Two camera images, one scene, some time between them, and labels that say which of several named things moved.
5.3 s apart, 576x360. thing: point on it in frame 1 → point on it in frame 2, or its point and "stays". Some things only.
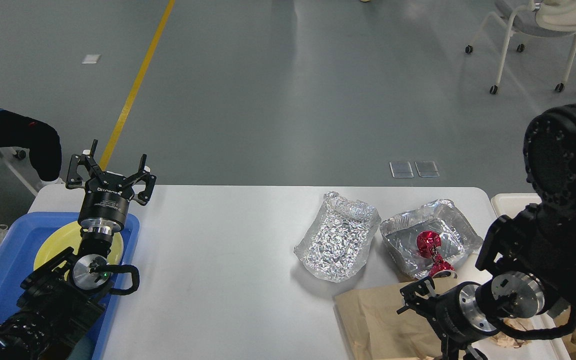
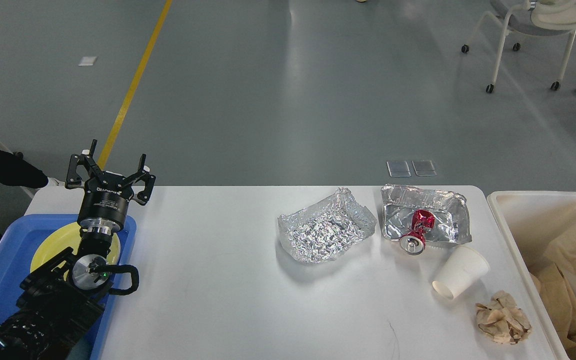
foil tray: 458,236 → 424,216
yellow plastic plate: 67,237 stays
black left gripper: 104,206 stays
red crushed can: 426,242 → 413,242
